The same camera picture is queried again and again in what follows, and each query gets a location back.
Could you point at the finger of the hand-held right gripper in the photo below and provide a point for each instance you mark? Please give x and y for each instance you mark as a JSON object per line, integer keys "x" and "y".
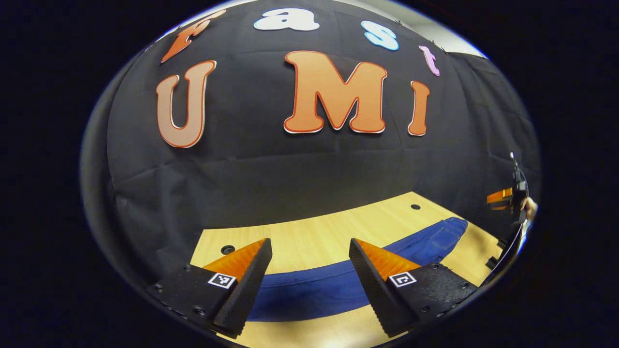
{"x": 501, "y": 207}
{"x": 499, "y": 195}

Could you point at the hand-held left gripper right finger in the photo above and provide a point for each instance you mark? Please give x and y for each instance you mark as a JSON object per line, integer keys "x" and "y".
{"x": 372, "y": 285}

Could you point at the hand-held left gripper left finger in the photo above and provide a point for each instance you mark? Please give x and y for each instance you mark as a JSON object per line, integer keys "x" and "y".
{"x": 246, "y": 290}

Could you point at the blue jeans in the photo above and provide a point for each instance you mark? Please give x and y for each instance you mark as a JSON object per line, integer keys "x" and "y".
{"x": 309, "y": 290}

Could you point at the black backdrop cloth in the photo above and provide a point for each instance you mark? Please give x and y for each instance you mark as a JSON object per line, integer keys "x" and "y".
{"x": 290, "y": 169}

